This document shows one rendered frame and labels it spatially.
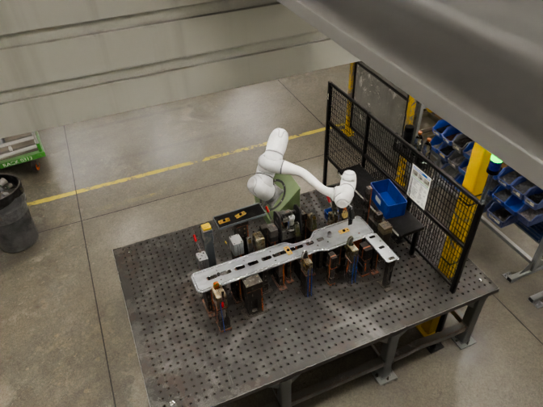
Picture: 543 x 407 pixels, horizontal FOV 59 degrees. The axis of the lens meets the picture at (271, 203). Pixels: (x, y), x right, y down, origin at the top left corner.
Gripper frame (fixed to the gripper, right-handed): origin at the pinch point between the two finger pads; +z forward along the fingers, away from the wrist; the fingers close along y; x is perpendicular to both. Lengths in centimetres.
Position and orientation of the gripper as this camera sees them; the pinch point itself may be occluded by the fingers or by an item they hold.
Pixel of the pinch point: (345, 217)
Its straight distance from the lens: 354.7
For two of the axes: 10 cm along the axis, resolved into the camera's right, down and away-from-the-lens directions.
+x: 9.1, -2.9, 3.0
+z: 0.3, 7.6, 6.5
